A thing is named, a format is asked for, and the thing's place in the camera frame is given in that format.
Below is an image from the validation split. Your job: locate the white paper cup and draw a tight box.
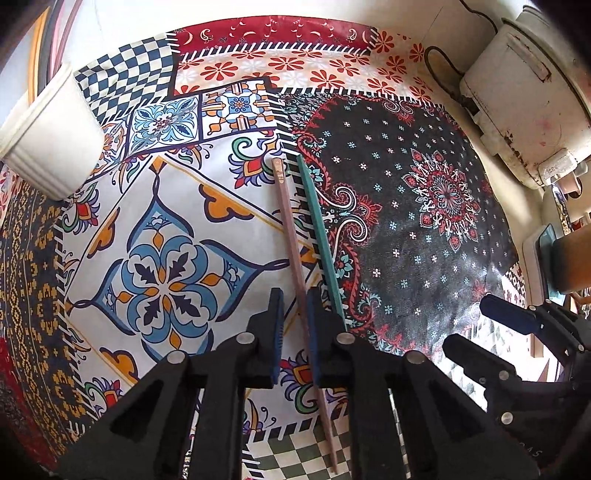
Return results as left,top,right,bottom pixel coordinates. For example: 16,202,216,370
0,69,106,202

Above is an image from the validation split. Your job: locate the pink pencil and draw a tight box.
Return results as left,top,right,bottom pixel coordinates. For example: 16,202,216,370
271,157,341,474

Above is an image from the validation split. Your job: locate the bundle of coloured chopsticks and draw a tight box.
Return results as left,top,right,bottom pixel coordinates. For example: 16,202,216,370
25,0,86,100

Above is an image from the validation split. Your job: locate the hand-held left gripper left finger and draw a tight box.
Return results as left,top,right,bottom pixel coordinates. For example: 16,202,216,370
55,288,285,480

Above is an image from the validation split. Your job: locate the black power cable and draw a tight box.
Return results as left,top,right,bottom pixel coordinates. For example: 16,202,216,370
422,0,500,112

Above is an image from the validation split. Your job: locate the brown paper cup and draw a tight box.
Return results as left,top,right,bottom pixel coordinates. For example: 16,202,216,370
551,228,591,294

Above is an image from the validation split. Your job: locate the teal flat box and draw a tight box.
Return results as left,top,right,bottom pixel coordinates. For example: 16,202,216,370
534,223,562,297

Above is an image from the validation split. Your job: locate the white rice cooker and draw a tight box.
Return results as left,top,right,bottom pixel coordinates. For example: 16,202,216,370
459,0,591,190

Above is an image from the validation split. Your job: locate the patterned patchwork tablecloth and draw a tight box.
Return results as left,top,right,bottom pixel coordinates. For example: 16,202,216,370
0,14,528,480

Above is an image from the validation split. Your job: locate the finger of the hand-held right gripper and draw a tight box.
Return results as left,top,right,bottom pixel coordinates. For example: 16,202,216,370
480,294,579,352
442,333,523,406

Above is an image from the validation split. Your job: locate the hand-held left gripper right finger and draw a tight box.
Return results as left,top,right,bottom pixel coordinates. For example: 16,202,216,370
307,286,542,480

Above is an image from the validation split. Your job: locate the teal pencil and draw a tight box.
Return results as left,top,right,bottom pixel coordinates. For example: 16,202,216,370
295,154,348,325

